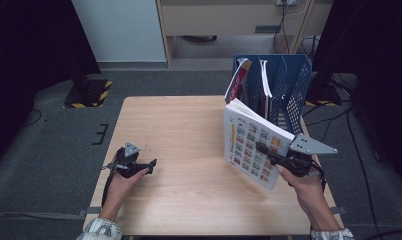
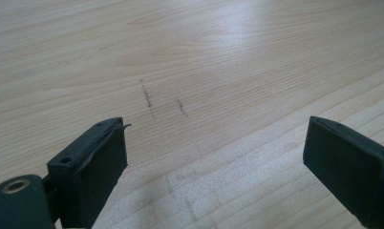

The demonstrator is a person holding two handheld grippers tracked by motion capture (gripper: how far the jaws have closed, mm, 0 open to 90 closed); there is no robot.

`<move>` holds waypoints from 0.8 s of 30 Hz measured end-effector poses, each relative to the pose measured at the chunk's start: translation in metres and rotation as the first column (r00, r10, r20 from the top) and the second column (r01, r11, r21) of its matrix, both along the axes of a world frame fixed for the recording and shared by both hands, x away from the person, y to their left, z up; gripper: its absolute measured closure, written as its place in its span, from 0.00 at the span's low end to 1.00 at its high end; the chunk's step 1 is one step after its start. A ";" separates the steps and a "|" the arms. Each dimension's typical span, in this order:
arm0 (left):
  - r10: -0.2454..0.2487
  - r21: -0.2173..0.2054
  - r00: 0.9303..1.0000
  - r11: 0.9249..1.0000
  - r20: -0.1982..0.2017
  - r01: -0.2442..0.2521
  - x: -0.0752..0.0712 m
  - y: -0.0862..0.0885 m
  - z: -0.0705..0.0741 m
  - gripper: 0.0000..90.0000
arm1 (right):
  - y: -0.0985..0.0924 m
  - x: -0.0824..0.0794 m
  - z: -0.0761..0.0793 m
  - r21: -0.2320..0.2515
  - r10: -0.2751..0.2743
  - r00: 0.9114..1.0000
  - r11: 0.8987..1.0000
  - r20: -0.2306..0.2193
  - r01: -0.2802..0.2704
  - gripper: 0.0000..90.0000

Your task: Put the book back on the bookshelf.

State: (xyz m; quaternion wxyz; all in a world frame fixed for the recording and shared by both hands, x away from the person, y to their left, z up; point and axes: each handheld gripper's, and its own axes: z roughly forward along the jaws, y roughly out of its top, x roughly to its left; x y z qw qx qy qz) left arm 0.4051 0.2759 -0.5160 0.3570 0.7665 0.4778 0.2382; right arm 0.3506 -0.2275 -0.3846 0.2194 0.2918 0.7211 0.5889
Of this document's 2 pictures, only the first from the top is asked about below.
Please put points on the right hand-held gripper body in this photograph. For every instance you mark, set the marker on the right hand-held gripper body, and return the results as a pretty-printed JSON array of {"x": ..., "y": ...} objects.
[{"x": 299, "y": 163}]

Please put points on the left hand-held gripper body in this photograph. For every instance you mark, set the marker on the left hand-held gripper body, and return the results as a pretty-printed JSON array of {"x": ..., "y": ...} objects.
[{"x": 129, "y": 166}]

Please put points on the white magazine with picture grid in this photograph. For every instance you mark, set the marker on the white magazine with picture grid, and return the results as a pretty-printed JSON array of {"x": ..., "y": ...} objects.
[{"x": 245, "y": 140}]

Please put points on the black and red magazine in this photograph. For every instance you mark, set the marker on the black and red magazine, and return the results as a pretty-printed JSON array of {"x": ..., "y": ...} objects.
[{"x": 237, "y": 83}]

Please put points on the blue file rack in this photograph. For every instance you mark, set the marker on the blue file rack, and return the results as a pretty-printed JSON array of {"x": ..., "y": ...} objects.
[{"x": 289, "y": 70}]

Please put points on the person's left hand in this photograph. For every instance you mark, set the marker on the person's left hand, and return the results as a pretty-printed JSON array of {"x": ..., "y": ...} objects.
[{"x": 119, "y": 191}]

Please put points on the person's right hand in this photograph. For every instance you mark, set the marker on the person's right hand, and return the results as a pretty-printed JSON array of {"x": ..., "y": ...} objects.
[{"x": 309, "y": 190}]

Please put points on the grey tape strip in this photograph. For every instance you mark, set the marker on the grey tape strip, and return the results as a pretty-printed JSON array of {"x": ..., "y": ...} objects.
[
  {"x": 92, "y": 210},
  {"x": 341, "y": 210}
]

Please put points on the white partition panel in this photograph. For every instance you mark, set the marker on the white partition panel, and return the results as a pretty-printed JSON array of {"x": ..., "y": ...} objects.
[{"x": 122, "y": 30}]

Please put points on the beige wooden cabinet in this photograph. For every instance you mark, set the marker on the beige wooden cabinet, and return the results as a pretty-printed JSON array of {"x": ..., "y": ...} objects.
[{"x": 222, "y": 20}]

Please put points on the dark curtain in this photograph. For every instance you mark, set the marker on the dark curtain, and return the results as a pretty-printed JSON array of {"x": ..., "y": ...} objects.
[
  {"x": 22, "y": 50},
  {"x": 382, "y": 50}
]

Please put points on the white power strip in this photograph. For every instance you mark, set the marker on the white power strip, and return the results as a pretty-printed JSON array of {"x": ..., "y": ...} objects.
[{"x": 285, "y": 2}]

